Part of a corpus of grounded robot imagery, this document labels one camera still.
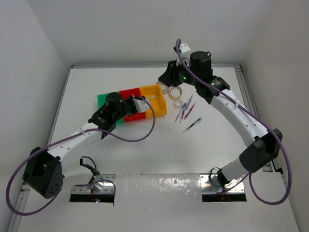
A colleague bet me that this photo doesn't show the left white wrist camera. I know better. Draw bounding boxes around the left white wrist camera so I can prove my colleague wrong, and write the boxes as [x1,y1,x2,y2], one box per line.
[133,99,151,113]

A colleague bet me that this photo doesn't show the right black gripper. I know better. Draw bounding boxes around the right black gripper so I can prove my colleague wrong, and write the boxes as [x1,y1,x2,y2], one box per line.
[158,57,199,87]

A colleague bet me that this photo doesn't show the purple cable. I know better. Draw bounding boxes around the purple cable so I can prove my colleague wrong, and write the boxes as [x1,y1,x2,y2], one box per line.
[174,38,293,206]
[5,96,156,216]

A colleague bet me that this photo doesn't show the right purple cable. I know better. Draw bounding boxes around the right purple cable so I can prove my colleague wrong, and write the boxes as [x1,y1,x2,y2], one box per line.
[174,38,293,206]

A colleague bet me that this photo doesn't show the red plastic bin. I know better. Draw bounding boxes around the red plastic bin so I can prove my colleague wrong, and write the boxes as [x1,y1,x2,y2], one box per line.
[119,88,146,123]

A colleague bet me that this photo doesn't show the blue ink pen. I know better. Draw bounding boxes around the blue ink pen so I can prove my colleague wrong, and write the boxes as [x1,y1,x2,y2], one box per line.
[185,94,194,110]

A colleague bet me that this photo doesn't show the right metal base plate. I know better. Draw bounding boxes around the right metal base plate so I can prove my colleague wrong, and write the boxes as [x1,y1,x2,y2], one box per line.
[200,174,247,194]

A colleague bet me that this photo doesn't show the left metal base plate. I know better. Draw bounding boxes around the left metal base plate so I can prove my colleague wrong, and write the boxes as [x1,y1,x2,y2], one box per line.
[71,174,116,195]

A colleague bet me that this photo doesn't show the tan tape roll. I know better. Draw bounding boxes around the tan tape roll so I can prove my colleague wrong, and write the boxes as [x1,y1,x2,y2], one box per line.
[169,87,183,101]

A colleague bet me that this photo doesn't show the magenta ink pen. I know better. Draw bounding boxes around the magenta ink pen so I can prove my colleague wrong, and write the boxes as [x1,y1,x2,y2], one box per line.
[183,101,197,120]

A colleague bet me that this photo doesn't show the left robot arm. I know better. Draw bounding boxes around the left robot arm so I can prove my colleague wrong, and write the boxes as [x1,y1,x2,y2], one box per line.
[23,92,149,199]

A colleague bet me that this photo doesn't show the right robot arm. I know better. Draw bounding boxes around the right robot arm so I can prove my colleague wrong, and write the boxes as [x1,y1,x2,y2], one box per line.
[158,51,282,189]

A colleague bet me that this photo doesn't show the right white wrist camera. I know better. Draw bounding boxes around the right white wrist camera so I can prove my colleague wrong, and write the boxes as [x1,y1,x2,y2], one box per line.
[179,43,191,67]

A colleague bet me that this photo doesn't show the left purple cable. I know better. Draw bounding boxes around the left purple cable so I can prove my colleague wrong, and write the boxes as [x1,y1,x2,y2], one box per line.
[5,96,156,216]

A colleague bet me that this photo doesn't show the yellow plastic bin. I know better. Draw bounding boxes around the yellow plastic bin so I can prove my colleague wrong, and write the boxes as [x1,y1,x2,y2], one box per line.
[140,84,167,117]

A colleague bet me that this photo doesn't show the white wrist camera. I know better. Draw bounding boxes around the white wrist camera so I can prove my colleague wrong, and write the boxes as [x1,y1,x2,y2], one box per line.
[133,99,151,113]
[179,43,191,67]

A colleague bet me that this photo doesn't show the green plastic bin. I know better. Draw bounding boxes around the green plastic bin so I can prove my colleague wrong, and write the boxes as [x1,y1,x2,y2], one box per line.
[97,92,125,127]

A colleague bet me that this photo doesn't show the silver tape roll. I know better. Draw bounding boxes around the silver tape roll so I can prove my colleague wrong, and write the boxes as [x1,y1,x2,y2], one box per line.
[157,81,170,95]

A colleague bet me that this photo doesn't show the small white tape roll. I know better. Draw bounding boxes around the small white tape roll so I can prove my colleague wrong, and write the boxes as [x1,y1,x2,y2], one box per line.
[173,99,183,109]

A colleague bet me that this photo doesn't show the metal base plate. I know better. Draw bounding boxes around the metal base plate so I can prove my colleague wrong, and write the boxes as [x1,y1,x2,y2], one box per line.
[200,174,247,194]
[71,174,116,195]

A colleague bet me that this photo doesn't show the green ink pen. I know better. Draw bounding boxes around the green ink pen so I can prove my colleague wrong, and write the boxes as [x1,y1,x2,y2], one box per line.
[182,117,202,134]

